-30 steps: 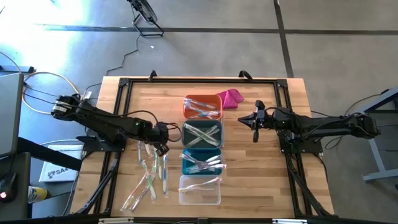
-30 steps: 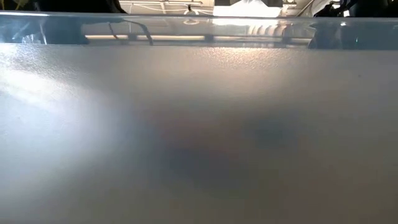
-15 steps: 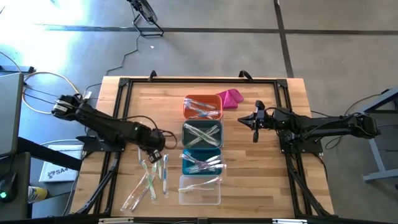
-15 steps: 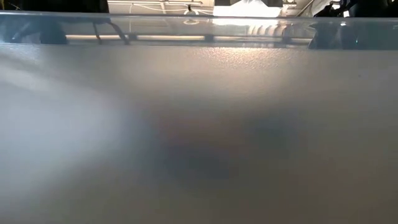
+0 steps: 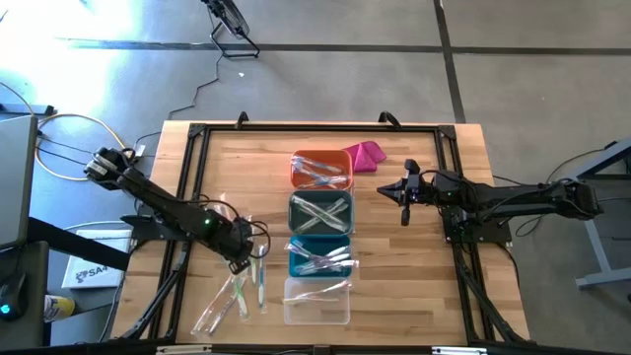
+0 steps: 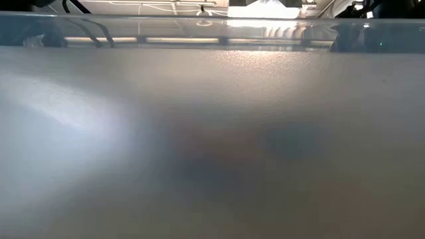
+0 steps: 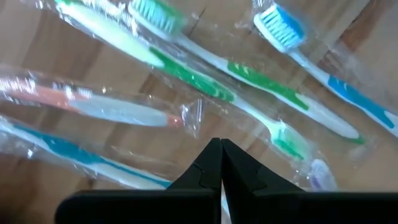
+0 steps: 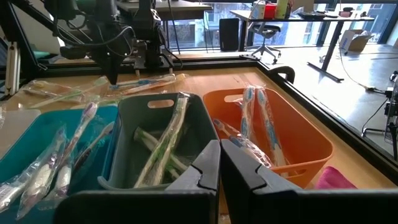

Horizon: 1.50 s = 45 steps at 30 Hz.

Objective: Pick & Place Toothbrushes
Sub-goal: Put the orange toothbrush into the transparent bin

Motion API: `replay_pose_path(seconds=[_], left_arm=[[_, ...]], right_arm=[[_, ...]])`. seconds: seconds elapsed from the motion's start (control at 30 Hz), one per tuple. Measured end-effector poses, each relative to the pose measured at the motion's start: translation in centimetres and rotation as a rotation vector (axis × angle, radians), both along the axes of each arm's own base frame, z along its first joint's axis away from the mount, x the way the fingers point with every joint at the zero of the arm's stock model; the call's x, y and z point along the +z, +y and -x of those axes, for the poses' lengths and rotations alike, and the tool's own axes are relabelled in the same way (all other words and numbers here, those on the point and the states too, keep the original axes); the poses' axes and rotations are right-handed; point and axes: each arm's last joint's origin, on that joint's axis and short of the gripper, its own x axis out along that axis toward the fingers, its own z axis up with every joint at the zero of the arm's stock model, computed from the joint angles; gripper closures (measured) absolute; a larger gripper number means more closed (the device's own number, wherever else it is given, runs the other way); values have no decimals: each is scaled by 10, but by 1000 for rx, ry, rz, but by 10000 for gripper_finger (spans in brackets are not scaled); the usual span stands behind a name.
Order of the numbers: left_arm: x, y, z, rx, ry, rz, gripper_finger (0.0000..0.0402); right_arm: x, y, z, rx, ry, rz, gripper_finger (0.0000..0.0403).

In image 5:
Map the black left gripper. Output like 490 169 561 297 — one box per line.
216 216 255 276

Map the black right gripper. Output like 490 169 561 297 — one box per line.
377 158 435 228

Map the pink folded cloth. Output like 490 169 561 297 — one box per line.
342 140 388 174

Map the grey plastic bin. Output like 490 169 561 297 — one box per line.
287 188 355 236

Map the orange plastic bin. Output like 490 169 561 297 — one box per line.
290 148 354 191

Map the teal plastic bin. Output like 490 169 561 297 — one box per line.
287 234 352 279

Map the clear plastic bin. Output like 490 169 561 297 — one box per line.
282 276 352 325

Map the white printed box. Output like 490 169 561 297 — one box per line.
61 229 134 291

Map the black desk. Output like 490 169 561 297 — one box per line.
0 216 132 349

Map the yellow can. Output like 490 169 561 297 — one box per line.
42 294 77 323

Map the grey side table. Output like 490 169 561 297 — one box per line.
545 136 631 290

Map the black computer mouse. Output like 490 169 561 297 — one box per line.
0 271 30 321

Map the grey laptop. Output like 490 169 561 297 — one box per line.
0 114 39 250

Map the black floor fan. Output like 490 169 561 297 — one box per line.
200 0 261 59

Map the dark metal floor bar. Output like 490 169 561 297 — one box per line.
0 102 56 118

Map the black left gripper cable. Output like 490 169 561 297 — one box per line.
196 194 271 260

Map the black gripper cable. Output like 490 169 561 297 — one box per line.
418 169 477 218
196 194 271 260

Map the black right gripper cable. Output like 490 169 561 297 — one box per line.
418 169 477 218

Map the black aluminium table frame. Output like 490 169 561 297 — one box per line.
117 121 526 345

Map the silver metal bracket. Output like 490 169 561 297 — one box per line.
156 344 213 355
431 346 489 355

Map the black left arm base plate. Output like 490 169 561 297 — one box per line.
121 214 203 243

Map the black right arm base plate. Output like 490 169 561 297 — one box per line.
441 204 514 247

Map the black side table cable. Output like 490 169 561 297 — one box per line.
543 145 631 203

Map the black fan cable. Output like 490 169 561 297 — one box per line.
167 51 223 121

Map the yellow extension cable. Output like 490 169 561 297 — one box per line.
0 81 134 182

